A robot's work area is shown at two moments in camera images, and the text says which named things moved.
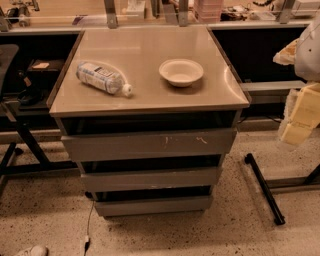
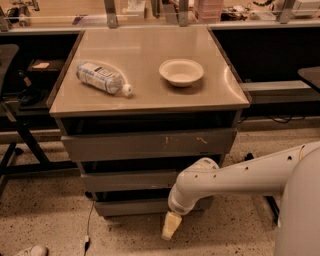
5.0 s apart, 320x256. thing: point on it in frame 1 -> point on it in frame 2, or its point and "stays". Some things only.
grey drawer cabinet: [148, 112] stays
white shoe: [37, 250] stays
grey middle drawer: [149, 179] stays
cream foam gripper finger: [305, 117] -> [171, 224]
